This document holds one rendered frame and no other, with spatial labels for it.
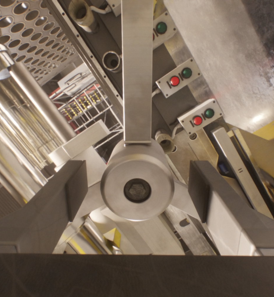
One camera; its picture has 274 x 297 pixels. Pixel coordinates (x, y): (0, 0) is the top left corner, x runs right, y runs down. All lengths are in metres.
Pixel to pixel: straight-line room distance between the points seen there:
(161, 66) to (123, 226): 0.82
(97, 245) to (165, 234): 0.34
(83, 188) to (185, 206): 0.08
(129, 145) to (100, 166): 1.02
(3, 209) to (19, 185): 11.33
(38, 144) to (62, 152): 2.06
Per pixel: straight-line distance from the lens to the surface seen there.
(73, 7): 0.81
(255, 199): 1.10
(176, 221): 1.27
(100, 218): 1.22
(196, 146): 0.99
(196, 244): 1.39
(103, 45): 0.94
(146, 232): 1.12
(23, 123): 3.22
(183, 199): 0.18
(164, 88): 0.80
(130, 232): 1.22
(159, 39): 0.82
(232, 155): 0.96
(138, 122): 0.15
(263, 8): 1.62
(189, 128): 0.84
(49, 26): 4.49
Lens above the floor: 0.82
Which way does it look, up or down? 10 degrees up
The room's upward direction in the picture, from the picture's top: 122 degrees counter-clockwise
